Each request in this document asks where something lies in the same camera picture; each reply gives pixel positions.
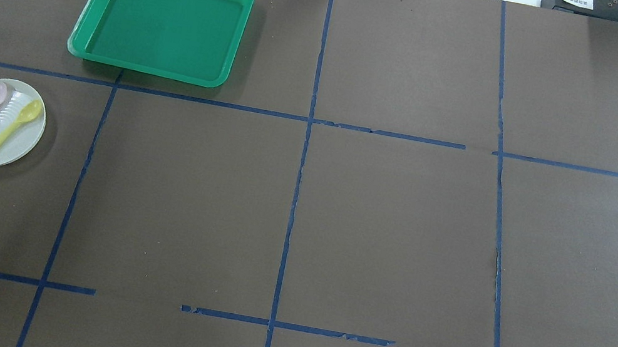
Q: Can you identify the brown paper table cover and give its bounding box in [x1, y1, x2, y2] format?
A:
[0, 0, 618, 347]

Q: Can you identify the green plastic tray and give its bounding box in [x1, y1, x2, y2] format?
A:
[67, 0, 255, 89]

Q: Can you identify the yellow plastic spoon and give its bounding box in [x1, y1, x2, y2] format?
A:
[0, 99, 44, 148]

